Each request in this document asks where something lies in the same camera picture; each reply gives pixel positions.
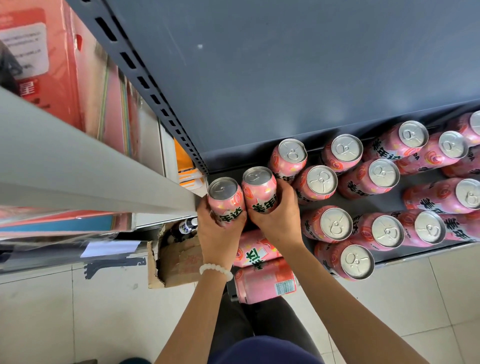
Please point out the person's left hand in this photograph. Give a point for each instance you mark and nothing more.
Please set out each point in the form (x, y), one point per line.
(219, 240)

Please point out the person's right hand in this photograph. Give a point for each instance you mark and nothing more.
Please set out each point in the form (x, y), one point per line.
(281, 225)

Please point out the pink printed soda can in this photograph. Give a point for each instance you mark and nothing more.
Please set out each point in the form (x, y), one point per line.
(386, 232)
(225, 198)
(463, 165)
(474, 123)
(356, 261)
(382, 174)
(412, 135)
(258, 191)
(452, 145)
(335, 224)
(345, 148)
(467, 193)
(429, 227)
(463, 228)

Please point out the pile of pink soda cans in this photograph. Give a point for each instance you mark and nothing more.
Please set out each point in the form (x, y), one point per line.
(292, 157)

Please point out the grey metal shelf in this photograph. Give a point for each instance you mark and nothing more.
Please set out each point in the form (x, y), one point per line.
(300, 75)

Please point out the person's right forearm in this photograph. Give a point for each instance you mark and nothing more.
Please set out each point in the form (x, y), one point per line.
(337, 311)

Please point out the person's left forearm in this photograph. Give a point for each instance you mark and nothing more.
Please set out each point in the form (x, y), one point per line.
(195, 318)

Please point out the dark bottle white label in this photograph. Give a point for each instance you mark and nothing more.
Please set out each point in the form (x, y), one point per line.
(187, 225)

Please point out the brown cardboard box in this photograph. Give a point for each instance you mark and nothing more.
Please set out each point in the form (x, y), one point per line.
(176, 258)

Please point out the orange packet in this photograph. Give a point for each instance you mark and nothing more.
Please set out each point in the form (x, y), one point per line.
(185, 168)

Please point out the navy blue shirt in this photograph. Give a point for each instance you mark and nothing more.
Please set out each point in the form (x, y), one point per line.
(262, 352)

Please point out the black metal bracket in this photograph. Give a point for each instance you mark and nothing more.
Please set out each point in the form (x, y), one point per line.
(112, 264)

